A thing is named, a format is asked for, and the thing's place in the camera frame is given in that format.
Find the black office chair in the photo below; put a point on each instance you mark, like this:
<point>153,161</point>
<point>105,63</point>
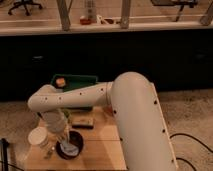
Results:
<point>24,3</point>

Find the green vegetable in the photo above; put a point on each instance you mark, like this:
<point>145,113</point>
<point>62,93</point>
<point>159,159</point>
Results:
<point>67,114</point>

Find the red bowl on shelf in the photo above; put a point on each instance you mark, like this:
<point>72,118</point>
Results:
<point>85,21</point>

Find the black stand at left edge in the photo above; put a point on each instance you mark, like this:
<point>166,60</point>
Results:
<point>3,152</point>

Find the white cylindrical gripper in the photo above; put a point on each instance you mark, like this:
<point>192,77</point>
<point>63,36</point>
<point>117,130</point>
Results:
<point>55,121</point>

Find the orange small bowl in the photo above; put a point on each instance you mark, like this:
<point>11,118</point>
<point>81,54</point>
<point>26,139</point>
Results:
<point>108,110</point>

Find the light blue towel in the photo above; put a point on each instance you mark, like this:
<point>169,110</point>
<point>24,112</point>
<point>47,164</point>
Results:
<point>69,149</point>

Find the dark purple bowl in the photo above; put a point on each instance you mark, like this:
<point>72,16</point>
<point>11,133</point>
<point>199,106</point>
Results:
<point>74,138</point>

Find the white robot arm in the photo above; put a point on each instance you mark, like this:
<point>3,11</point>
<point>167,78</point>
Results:
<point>145,140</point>

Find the white round lidded container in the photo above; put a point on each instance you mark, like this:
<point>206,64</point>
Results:
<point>38,137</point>

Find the orange food item in tray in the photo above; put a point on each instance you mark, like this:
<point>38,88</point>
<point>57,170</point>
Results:
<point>60,82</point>

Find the clear bottle on shelf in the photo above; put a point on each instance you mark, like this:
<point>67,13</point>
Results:
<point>90,10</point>

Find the green plastic tray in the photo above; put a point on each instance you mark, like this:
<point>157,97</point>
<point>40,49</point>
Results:
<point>74,81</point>

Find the small metal utensil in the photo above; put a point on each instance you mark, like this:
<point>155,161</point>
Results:
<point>49,153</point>

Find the black and wood block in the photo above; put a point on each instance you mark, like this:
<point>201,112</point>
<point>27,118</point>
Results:
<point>83,122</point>

